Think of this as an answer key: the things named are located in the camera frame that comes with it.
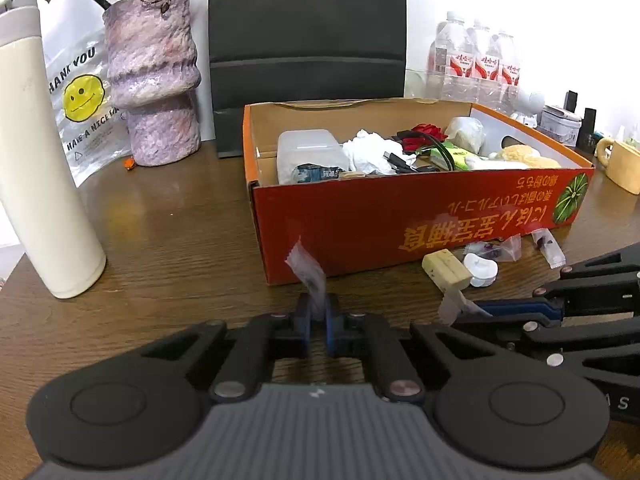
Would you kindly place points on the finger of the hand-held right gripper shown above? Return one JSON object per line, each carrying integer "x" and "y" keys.
{"x": 515, "y": 306}
{"x": 520, "y": 335}

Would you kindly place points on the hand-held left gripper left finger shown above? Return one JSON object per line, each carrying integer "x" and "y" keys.
{"x": 302, "y": 317}

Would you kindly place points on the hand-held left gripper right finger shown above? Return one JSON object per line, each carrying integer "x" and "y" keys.
{"x": 334, "y": 322}

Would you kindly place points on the small clear sachet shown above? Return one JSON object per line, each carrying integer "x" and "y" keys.
{"x": 306, "y": 270}
{"x": 510, "y": 250}
{"x": 452, "y": 305}
{"x": 550, "y": 250}

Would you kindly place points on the red cardboard box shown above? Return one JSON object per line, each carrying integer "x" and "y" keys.
{"x": 350, "y": 220}

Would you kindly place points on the blue snack packet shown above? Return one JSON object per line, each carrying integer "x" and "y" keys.
{"x": 312, "y": 174}

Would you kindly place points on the yellow white plush toy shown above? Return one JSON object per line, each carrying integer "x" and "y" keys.
{"x": 520, "y": 155}

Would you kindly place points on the green snack packet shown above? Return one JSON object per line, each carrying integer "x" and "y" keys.
{"x": 457, "y": 152}

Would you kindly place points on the white tissue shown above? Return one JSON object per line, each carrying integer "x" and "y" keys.
{"x": 367, "y": 152}

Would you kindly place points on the white plastic container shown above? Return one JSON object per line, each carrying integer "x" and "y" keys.
{"x": 310, "y": 150}

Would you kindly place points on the white round cap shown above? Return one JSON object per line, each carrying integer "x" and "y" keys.
{"x": 480, "y": 270}

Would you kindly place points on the beige eraser block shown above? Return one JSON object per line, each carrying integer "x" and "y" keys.
{"x": 445, "y": 270}

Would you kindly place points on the yellow mug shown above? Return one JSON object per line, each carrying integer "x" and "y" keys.
{"x": 625, "y": 165}

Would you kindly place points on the white wrapped bundle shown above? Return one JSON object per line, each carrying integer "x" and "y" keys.
{"x": 465, "y": 132}

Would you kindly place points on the small grey tin box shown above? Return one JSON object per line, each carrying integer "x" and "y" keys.
{"x": 560, "y": 122}

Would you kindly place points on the small black bottle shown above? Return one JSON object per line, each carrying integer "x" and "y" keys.
{"x": 571, "y": 101}
{"x": 589, "y": 127}

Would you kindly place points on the red rose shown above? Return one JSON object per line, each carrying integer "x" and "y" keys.
{"x": 427, "y": 132}

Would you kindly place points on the small clear bottle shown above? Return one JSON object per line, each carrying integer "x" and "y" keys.
{"x": 622, "y": 134}

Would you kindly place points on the white round robot toy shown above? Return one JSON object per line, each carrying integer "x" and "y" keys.
{"x": 530, "y": 102}

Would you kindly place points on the clear water bottle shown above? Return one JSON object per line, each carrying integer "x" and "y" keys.
{"x": 447, "y": 55}
{"x": 485, "y": 65}
{"x": 509, "y": 75}

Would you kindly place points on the pink textured vase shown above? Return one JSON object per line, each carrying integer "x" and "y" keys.
{"x": 155, "y": 85}

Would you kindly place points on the black paper bag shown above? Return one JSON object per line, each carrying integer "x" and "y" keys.
{"x": 305, "y": 20}

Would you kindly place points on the cream thermos bottle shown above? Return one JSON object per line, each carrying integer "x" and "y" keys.
{"x": 45, "y": 160}

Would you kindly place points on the clear smiley plastic bag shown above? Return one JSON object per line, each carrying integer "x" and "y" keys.
{"x": 82, "y": 92}

